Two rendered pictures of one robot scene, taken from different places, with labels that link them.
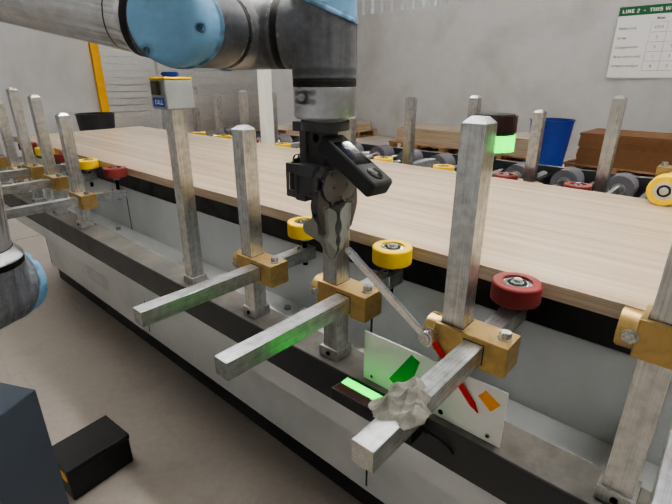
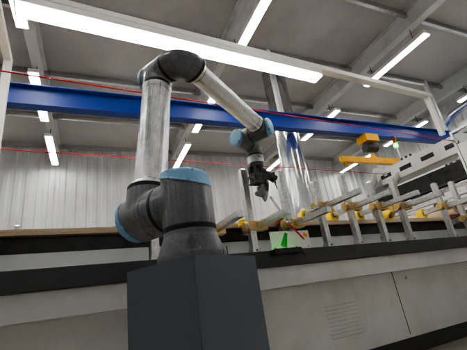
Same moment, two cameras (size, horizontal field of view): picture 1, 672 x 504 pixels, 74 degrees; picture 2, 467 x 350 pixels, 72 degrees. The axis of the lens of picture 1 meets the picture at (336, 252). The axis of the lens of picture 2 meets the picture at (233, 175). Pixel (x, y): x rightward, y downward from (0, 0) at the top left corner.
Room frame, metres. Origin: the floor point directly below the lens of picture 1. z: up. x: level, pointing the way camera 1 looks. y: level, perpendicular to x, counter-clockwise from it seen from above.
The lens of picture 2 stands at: (0.26, 1.59, 0.49)
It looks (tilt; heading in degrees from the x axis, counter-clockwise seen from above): 21 degrees up; 290
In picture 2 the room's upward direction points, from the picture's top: 9 degrees counter-clockwise
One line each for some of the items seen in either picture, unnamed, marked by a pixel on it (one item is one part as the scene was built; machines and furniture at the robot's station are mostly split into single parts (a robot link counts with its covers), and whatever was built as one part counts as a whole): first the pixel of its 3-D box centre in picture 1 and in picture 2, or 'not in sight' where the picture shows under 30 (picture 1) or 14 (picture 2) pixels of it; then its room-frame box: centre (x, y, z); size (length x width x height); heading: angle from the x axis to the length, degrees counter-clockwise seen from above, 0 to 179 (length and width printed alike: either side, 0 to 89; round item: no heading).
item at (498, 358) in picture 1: (469, 339); (292, 223); (0.59, -0.21, 0.85); 0.14 x 0.06 x 0.05; 48
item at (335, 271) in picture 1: (335, 247); (248, 210); (0.77, 0.00, 0.93); 0.04 x 0.04 x 0.48; 48
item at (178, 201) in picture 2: not in sight; (185, 200); (0.71, 0.79, 0.79); 0.17 x 0.15 x 0.18; 166
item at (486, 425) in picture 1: (426, 384); (290, 239); (0.61, -0.15, 0.75); 0.26 x 0.01 x 0.10; 48
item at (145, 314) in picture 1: (238, 279); (220, 226); (0.86, 0.21, 0.83); 0.44 x 0.03 x 0.04; 138
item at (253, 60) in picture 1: (243, 34); (242, 139); (0.70, 0.13, 1.28); 0.12 x 0.12 x 0.09; 76
